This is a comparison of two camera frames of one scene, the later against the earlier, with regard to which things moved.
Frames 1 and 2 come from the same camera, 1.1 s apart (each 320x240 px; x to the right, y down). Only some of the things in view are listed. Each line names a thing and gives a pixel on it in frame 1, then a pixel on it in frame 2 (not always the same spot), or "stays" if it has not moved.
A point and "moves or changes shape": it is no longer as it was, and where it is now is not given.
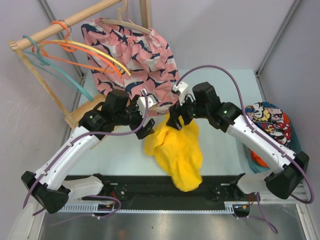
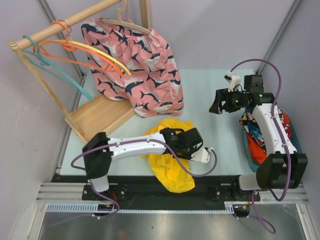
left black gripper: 147,129 to 193,149
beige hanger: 120,21 stays
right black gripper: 175,110 to 223,94
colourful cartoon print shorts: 272,120 to 250,125
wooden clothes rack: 73,116 stays
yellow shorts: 179,151 moves or changes shape
